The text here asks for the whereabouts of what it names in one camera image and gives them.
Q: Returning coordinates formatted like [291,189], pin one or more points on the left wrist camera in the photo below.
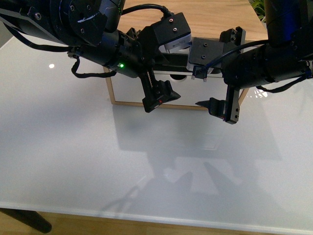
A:
[173,33]

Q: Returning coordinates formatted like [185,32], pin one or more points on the white front wooden drawer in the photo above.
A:
[128,91]

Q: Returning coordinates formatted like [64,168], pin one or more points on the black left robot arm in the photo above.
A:
[88,29]

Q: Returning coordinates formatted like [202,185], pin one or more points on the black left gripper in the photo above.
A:
[123,54]

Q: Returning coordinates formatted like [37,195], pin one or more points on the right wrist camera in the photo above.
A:
[202,51]

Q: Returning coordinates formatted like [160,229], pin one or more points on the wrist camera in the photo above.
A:
[202,51]
[173,33]

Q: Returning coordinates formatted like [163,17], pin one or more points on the green spider plant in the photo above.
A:
[259,8]

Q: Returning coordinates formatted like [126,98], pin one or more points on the wooden drawer cabinet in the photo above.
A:
[208,18]

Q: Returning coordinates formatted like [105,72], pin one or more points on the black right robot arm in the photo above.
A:
[290,23]

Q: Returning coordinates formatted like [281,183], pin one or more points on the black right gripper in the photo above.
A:
[252,65]

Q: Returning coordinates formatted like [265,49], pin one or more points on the black table leg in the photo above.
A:
[29,218]

